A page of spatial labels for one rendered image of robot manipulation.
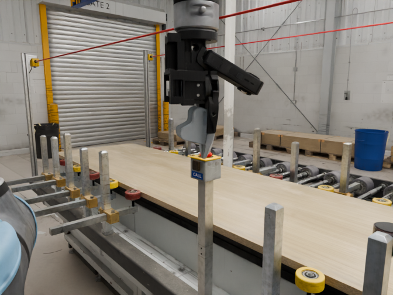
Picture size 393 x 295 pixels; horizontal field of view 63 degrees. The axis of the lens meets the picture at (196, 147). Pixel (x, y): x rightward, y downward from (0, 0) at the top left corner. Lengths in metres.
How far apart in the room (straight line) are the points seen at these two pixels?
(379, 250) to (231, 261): 0.72
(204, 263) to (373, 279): 0.53
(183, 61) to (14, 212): 0.34
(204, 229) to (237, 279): 0.37
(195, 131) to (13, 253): 0.31
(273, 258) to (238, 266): 0.45
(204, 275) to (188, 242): 0.42
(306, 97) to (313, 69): 0.69
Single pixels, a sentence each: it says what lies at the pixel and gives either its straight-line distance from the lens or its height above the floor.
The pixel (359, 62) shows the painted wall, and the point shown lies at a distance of 8.28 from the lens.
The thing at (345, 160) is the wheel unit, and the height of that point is 1.04.
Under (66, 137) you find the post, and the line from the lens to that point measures 2.06.
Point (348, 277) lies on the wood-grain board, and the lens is 1.07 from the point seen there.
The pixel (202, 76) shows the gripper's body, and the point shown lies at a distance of 0.52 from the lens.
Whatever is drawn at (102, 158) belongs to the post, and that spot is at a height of 1.10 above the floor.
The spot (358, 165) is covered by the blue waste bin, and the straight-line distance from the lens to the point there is 6.53.
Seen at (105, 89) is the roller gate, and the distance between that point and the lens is 8.90.
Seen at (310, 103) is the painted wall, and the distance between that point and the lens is 8.69.
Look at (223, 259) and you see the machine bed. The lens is 1.36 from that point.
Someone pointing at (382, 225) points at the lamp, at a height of 1.15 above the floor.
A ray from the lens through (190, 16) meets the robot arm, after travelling 0.53.
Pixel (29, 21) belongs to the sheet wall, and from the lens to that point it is 8.39.
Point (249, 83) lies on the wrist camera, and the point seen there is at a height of 1.44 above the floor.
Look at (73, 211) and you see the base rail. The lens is 2.10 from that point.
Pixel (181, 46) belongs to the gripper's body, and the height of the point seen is 1.49.
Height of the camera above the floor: 1.42
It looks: 10 degrees down
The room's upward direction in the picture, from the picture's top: straight up
